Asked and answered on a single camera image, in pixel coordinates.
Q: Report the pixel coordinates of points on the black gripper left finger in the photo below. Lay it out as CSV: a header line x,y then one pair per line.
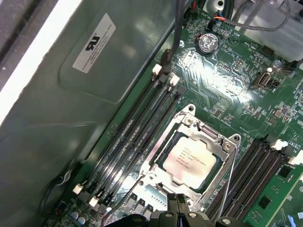
x,y
172,203

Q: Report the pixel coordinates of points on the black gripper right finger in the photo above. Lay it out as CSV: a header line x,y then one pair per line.
x,y
183,203

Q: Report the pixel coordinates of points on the metal socket cover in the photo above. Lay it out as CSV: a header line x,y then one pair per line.
x,y
161,182

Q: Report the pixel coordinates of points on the metal locking lever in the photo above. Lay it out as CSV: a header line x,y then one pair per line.
x,y
132,196
226,186

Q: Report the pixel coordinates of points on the silver CPU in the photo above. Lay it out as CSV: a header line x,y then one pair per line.
x,y
189,162

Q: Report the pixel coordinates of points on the RAM slot with black clips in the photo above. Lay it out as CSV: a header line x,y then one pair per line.
x,y
124,136
236,183
141,149
266,183

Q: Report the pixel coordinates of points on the RAM slot with white clips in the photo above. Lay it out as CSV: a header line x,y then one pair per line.
x,y
134,141
296,160
117,130
252,183

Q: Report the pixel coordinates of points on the CPU socket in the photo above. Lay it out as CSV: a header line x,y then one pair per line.
x,y
189,121

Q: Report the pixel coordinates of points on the green motherboard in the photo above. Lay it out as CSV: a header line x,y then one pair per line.
x,y
236,78

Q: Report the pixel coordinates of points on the internal USB port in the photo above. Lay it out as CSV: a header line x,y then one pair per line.
x,y
260,80

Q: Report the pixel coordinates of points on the black PC case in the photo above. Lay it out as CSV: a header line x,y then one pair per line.
x,y
47,118

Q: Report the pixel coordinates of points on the round coin battery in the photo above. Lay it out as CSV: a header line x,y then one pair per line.
x,y
207,44

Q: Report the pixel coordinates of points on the white case label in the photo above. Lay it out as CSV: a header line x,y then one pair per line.
x,y
94,42

